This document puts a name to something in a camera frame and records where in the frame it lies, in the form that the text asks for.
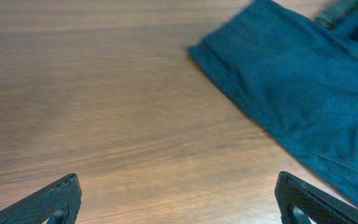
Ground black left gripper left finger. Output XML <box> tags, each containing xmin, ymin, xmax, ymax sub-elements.
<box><xmin>0</xmin><ymin>174</ymin><xmax>82</xmax><ymax>224</ymax></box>

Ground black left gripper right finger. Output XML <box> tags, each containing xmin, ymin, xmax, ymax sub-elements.
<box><xmin>275</xmin><ymin>171</ymin><xmax>358</xmax><ymax>224</ymax></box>

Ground dark blue shorts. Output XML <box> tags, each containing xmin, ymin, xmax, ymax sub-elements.
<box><xmin>188</xmin><ymin>0</ymin><xmax>358</xmax><ymax>206</ymax></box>

